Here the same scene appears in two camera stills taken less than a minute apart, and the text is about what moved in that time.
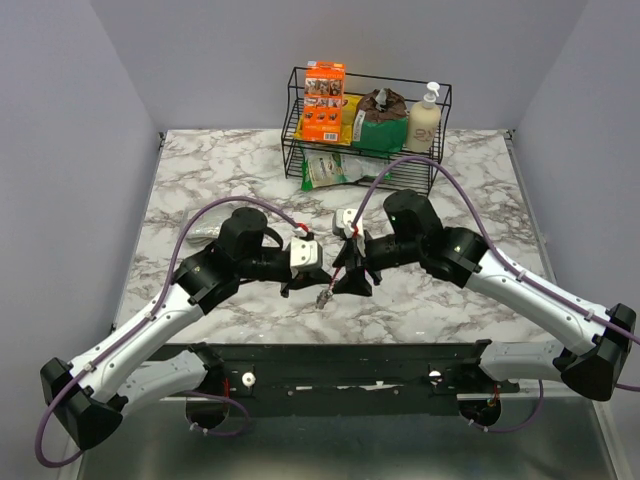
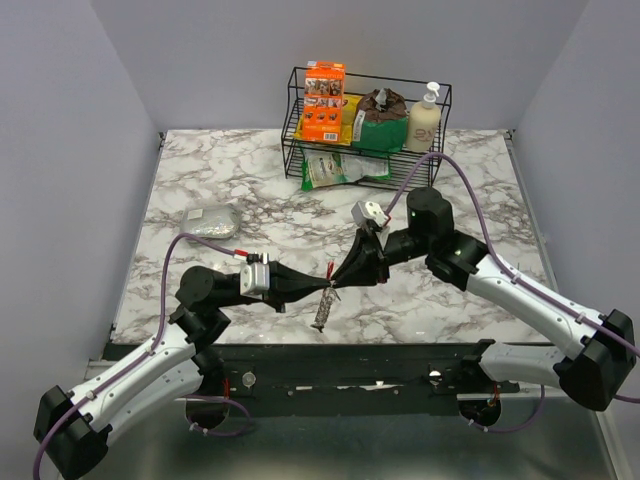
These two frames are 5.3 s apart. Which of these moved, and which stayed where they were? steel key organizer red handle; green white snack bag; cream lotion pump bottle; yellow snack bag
Moved: steel key organizer red handle
Stayed: cream lotion pump bottle; green white snack bag; yellow snack bag
